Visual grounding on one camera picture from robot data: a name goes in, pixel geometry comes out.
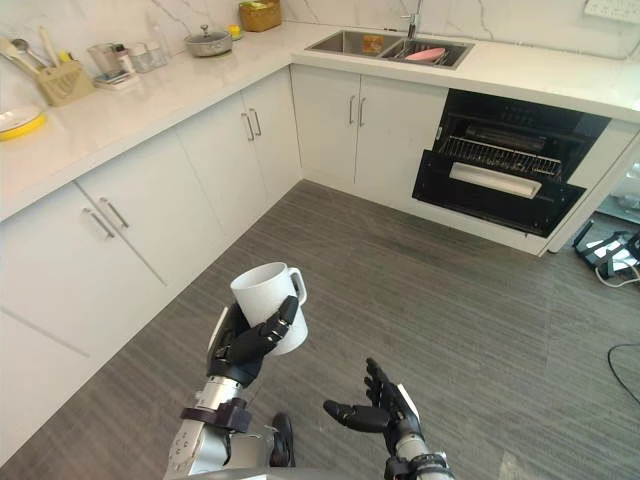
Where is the grey pot with lid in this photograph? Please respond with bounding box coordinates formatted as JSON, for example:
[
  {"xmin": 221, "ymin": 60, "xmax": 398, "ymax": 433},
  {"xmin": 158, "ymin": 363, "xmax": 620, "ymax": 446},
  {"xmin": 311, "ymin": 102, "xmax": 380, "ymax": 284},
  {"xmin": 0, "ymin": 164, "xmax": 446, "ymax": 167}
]
[{"xmin": 183, "ymin": 23, "xmax": 235, "ymax": 58}]

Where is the stainless steel double sink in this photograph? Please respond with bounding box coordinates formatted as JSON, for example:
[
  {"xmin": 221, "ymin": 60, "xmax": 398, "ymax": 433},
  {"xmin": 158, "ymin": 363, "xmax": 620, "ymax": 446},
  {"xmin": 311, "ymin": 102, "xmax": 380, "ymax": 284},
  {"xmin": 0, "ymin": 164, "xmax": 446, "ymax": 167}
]
[{"xmin": 304, "ymin": 28, "xmax": 475, "ymax": 70}]

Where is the beige utensil holder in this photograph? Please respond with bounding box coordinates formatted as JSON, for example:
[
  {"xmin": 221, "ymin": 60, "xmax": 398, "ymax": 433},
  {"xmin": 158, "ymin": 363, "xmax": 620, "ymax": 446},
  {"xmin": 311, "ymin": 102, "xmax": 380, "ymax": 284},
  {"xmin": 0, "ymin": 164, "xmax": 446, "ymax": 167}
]
[{"xmin": 37, "ymin": 59, "xmax": 96, "ymax": 107}]

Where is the black dishwasher door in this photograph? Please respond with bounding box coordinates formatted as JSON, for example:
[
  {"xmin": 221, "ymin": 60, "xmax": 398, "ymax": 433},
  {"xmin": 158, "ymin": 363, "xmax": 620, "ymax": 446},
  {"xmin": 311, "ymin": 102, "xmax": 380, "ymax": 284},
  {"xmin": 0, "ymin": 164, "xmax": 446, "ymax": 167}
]
[{"xmin": 411, "ymin": 148, "xmax": 587, "ymax": 239}]

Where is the black floor cable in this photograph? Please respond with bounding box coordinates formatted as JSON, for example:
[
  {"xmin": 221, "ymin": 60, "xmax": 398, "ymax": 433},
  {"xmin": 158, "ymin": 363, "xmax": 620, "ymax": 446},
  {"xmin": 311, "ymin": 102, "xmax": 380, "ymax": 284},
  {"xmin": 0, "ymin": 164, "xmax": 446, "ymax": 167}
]
[{"xmin": 606, "ymin": 342, "xmax": 640, "ymax": 407}]

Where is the small flat tray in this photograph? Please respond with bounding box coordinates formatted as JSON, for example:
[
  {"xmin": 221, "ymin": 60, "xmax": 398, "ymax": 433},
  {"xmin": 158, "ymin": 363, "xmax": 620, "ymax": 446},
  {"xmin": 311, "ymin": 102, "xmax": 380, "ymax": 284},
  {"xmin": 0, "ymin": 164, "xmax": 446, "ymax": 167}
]
[{"xmin": 93, "ymin": 71, "xmax": 140, "ymax": 91}]

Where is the white cabinet door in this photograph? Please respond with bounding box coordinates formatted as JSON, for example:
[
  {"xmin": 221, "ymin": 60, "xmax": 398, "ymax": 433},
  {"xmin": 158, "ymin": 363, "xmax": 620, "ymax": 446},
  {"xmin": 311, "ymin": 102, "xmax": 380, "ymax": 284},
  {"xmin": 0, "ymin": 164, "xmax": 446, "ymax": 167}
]
[
  {"xmin": 0, "ymin": 307, "xmax": 92, "ymax": 480},
  {"xmin": 74, "ymin": 130, "xmax": 236, "ymax": 287},
  {"xmin": 290, "ymin": 66, "xmax": 362, "ymax": 185},
  {"xmin": 174, "ymin": 91, "xmax": 275, "ymax": 246},
  {"xmin": 353, "ymin": 74, "xmax": 450, "ymax": 211},
  {"xmin": 0, "ymin": 180, "xmax": 169, "ymax": 357},
  {"xmin": 241, "ymin": 66, "xmax": 304, "ymax": 216}
]

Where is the clear glass jar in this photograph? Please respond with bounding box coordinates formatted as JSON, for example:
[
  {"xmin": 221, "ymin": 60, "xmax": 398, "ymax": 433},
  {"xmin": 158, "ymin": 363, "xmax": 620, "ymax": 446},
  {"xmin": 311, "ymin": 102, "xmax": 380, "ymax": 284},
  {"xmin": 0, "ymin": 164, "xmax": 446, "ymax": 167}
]
[{"xmin": 128, "ymin": 40, "xmax": 169, "ymax": 75}]

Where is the white wall power strip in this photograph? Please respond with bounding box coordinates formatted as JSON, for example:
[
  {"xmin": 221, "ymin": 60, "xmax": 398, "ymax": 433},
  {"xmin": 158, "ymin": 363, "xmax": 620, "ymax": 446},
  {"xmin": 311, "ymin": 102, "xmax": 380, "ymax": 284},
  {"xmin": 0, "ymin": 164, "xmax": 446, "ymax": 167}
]
[{"xmin": 584, "ymin": 0, "xmax": 640, "ymax": 22}]

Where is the black built-in dishwasher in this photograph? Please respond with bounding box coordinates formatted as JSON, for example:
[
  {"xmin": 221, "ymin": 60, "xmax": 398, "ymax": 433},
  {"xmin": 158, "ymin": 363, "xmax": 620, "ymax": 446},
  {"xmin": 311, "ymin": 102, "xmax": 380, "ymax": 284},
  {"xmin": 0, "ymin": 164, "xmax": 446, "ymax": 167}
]
[{"xmin": 411, "ymin": 88, "xmax": 614, "ymax": 240}]

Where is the metal ladle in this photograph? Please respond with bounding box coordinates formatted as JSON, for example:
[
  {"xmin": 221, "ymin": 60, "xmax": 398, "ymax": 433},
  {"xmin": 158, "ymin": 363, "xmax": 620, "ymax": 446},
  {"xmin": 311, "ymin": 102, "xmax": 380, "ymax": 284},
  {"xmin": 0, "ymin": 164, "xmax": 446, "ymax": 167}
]
[{"xmin": 12, "ymin": 38, "xmax": 51, "ymax": 71}]

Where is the chrome kitchen faucet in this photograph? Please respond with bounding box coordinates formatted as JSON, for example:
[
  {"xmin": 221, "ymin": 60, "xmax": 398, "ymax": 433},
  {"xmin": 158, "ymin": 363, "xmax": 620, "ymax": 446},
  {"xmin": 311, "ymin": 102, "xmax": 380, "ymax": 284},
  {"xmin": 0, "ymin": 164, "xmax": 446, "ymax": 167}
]
[{"xmin": 402, "ymin": 0, "xmax": 426, "ymax": 40}]

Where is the white plastic cup with handle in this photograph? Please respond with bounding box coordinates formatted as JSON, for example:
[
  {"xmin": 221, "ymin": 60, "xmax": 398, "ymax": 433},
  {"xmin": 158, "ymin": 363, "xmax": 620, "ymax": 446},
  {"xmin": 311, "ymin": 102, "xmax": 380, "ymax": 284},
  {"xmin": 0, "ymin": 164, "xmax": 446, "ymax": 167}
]
[{"xmin": 229, "ymin": 262, "xmax": 309, "ymax": 357}]

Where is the yellow rimmed white plate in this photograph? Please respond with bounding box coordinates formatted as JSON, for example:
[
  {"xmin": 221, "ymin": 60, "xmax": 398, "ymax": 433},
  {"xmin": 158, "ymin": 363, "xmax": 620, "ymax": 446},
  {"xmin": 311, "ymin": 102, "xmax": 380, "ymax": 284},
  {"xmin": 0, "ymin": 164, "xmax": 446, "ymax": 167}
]
[{"xmin": 0, "ymin": 105, "xmax": 49, "ymax": 142}]

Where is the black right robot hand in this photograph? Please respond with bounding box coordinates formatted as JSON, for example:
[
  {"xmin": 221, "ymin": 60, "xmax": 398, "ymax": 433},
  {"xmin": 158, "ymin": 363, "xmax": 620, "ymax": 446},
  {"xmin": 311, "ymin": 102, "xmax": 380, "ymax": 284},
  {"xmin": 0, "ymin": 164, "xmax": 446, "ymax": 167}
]
[{"xmin": 322, "ymin": 356, "xmax": 427, "ymax": 447}]

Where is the white handled utensil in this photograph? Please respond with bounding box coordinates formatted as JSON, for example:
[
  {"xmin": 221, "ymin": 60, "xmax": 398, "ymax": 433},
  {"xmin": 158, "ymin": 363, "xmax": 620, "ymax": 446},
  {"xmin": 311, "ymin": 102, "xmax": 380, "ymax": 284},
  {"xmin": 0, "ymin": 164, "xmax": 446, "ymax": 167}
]
[{"xmin": 38, "ymin": 25, "xmax": 60, "ymax": 69}]

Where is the clear glass cup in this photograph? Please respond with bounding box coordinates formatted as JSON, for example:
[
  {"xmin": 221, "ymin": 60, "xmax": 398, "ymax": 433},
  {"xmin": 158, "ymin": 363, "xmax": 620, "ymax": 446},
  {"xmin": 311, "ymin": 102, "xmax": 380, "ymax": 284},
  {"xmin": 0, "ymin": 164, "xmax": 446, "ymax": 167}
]
[{"xmin": 88, "ymin": 42, "xmax": 121, "ymax": 76}]

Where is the pink plate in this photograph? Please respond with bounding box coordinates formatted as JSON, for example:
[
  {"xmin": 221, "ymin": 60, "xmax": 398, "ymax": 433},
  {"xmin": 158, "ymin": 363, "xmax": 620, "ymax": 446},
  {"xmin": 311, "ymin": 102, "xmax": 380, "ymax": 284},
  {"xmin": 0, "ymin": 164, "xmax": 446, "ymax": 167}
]
[{"xmin": 404, "ymin": 47, "xmax": 446, "ymax": 64}]

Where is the metal wire dishwasher rack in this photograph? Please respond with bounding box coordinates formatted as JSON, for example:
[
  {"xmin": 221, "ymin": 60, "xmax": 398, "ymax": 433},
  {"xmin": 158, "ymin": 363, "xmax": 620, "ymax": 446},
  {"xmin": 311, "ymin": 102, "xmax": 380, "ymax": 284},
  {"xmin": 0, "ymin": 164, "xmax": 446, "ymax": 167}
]
[{"xmin": 437, "ymin": 134, "xmax": 564, "ymax": 179}]

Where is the sink drying rack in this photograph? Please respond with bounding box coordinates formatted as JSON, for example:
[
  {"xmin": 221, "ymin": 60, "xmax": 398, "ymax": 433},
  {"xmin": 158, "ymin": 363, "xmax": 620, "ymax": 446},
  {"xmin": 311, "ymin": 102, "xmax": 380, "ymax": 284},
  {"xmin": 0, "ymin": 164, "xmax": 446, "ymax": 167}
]
[{"xmin": 384, "ymin": 40, "xmax": 469, "ymax": 67}]

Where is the small bottle with dark cap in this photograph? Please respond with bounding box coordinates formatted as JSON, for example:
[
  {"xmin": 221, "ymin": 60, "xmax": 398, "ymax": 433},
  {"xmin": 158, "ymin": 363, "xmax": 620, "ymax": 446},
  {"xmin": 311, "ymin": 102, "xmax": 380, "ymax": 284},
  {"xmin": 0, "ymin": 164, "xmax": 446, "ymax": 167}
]
[{"xmin": 113, "ymin": 43, "xmax": 135, "ymax": 75}]

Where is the dark robot foot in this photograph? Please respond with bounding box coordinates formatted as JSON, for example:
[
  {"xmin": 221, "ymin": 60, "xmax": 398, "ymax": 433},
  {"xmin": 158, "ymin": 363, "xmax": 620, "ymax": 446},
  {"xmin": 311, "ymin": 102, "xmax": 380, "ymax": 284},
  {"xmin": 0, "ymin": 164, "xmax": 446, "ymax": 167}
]
[{"xmin": 272, "ymin": 412, "xmax": 296, "ymax": 469}]

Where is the woven wicker basket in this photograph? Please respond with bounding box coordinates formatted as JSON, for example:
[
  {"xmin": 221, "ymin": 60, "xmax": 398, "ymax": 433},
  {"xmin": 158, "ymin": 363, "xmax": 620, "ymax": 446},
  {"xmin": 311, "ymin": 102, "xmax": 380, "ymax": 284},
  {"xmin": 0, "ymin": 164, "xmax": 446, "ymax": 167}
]
[{"xmin": 238, "ymin": 0, "xmax": 283, "ymax": 32}]

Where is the wooden spatula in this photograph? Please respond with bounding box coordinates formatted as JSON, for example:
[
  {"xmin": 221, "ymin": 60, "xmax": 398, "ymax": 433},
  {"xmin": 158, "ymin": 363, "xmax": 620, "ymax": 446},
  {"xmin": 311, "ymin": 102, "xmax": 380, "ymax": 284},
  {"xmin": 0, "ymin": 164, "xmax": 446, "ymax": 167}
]
[{"xmin": 0, "ymin": 37, "xmax": 41, "ymax": 76}]

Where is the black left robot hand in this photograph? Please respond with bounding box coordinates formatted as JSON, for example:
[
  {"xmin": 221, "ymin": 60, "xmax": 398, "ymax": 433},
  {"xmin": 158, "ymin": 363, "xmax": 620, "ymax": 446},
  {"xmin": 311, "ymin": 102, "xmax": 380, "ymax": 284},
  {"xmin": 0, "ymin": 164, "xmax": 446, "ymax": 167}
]
[{"xmin": 206, "ymin": 295, "xmax": 300, "ymax": 389}]

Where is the white floor cable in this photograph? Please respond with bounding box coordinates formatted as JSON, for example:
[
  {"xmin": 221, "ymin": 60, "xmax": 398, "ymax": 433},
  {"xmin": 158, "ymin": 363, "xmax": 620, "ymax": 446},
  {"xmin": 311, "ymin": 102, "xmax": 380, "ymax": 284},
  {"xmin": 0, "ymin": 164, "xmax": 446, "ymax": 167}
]
[{"xmin": 593, "ymin": 263, "xmax": 640, "ymax": 290}]

